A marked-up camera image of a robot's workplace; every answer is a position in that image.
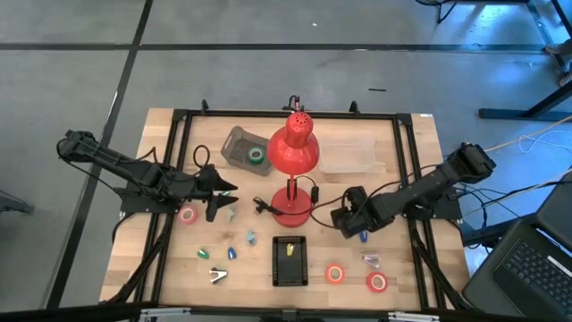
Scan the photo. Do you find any black laptop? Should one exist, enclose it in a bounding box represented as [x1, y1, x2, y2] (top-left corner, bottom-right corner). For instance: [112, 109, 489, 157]
[462, 172, 572, 322]

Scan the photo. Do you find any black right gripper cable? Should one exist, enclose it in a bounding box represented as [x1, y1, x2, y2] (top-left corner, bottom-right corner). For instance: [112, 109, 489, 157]
[309, 163, 443, 230]

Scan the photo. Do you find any black lamp power cord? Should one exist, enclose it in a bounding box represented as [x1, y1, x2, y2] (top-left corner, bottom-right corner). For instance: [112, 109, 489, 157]
[253, 174, 321, 218]

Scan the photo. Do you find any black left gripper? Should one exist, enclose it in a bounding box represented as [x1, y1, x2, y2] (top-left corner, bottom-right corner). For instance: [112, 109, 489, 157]
[191, 164, 240, 224]

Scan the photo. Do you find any black mesh basket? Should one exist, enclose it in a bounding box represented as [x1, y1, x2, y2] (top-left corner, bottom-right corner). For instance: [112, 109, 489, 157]
[271, 235, 309, 288]

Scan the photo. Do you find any grey translucent plastic bin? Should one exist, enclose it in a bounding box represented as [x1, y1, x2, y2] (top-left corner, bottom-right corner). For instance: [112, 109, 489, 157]
[220, 125, 273, 177]

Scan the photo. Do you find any black desk frame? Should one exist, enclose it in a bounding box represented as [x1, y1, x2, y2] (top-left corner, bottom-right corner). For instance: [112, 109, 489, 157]
[478, 0, 572, 122]

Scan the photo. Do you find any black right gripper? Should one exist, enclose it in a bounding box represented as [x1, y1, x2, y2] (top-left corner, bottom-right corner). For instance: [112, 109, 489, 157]
[330, 186, 374, 240]

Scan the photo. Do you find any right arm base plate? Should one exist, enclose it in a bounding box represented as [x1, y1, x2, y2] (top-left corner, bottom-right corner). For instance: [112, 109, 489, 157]
[400, 187, 464, 221]

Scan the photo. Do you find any yellow extension cable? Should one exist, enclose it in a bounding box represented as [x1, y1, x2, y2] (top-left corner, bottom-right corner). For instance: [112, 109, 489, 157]
[484, 114, 572, 154]

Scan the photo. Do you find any clear plastic bin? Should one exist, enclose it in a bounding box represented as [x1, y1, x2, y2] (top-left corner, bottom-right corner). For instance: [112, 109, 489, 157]
[317, 136, 377, 174]

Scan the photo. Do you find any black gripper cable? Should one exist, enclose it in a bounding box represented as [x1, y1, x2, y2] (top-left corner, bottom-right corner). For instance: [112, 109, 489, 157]
[191, 143, 212, 171]
[309, 163, 443, 230]

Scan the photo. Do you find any black rig crossbar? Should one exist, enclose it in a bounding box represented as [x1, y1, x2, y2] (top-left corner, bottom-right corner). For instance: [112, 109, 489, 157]
[0, 301, 528, 322]

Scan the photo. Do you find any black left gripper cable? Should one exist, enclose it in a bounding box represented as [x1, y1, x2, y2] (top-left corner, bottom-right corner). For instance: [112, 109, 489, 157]
[191, 143, 212, 171]

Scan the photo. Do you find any pink tape roll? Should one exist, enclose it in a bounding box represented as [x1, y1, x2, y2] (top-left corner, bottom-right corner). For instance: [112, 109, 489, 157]
[178, 205, 198, 225]

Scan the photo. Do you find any grey chair leg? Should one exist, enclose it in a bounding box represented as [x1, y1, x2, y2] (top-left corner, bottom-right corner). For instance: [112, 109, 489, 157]
[0, 194, 36, 216]

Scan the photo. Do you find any red desk lamp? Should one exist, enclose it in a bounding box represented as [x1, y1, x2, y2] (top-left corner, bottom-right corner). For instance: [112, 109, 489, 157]
[266, 111, 321, 228]

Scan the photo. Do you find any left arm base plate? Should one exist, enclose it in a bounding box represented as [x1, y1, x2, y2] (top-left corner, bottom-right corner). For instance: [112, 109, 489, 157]
[114, 178, 185, 215]

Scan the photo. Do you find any red tape roll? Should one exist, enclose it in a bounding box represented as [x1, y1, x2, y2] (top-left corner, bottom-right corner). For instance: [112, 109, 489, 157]
[366, 271, 389, 294]

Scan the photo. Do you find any orange tape roll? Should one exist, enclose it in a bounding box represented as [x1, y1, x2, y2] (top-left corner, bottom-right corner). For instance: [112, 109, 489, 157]
[324, 263, 346, 285]

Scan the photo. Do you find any black clamp with wire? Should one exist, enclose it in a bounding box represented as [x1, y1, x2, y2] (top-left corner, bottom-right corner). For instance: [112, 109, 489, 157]
[282, 94, 306, 112]

